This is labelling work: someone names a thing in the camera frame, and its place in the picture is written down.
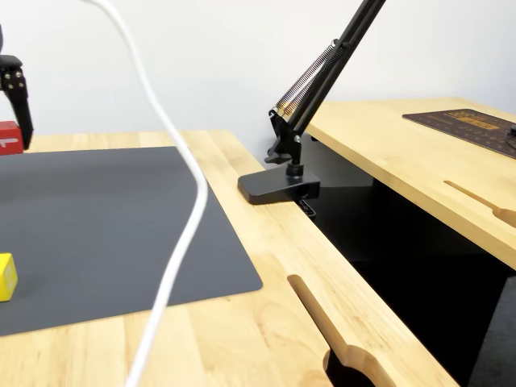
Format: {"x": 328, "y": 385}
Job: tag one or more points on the black spring boom stand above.
{"x": 278, "y": 187}

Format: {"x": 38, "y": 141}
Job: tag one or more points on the light wooden desk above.
{"x": 403, "y": 161}

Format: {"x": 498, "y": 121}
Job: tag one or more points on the yellow cube with white numeral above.
{"x": 6, "y": 278}

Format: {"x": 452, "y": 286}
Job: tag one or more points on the red cube with white print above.
{"x": 8, "y": 137}

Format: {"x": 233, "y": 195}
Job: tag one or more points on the dark grey mat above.
{"x": 101, "y": 221}

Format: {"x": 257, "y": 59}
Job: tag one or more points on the dark brown printed mat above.
{"x": 463, "y": 125}

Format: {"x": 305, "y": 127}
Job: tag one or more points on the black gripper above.
{"x": 12, "y": 80}

